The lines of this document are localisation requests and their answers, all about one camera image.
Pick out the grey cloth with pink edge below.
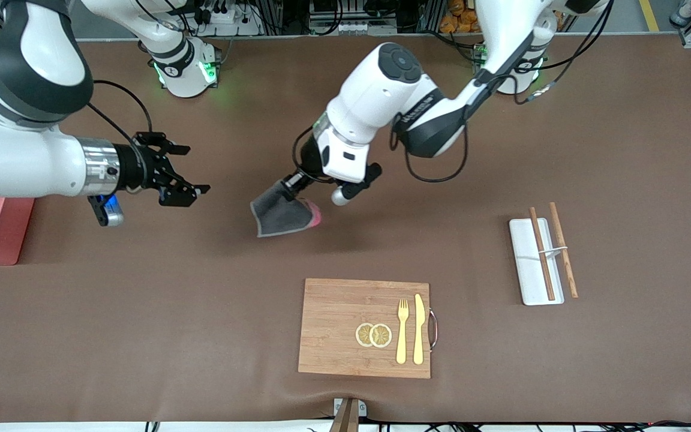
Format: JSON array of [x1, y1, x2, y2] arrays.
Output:
[[250, 179, 322, 238]]

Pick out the bamboo cutting board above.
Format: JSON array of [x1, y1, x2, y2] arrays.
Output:
[[298, 278, 432, 379]]

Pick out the brown leatherette table mat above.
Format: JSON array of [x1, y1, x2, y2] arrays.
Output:
[[0, 33, 691, 424]]

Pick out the white power strip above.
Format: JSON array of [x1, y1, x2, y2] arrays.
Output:
[[199, 6, 262, 37]]

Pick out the yellow fork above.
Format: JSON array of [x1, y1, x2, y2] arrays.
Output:
[[396, 299, 410, 365]]

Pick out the yellow knife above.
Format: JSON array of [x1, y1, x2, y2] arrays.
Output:
[[413, 293, 426, 365]]

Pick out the orange bagged goods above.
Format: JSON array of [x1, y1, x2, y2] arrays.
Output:
[[440, 0, 483, 34]]

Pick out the white rectangular chopstick tray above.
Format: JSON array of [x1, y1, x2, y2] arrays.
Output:
[[509, 218, 565, 306]]

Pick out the brown wooden chopstick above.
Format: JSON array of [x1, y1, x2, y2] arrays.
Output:
[[529, 207, 556, 301], [549, 202, 579, 299]]

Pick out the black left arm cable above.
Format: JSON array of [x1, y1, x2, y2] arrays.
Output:
[[293, 0, 616, 184]]

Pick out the brown clamp with metal bracket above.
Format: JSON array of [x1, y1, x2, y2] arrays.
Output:
[[329, 398, 368, 432]]

